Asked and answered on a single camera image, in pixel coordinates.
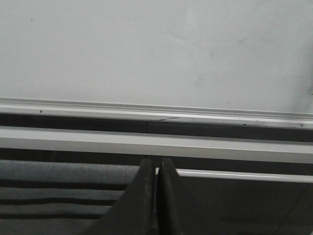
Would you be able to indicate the white whiteboard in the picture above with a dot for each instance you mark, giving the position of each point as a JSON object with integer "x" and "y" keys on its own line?
{"x": 254, "y": 55}

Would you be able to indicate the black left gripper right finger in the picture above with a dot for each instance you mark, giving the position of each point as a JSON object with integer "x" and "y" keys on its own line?
{"x": 178, "y": 211}

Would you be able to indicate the aluminium whiteboard tray rail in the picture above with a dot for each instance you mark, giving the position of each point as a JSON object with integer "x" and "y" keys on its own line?
{"x": 156, "y": 113}

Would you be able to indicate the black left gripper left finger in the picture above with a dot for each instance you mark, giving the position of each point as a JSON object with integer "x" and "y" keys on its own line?
{"x": 132, "y": 213}

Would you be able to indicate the white metal frame rack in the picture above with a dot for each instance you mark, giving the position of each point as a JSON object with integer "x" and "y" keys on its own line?
{"x": 155, "y": 145}

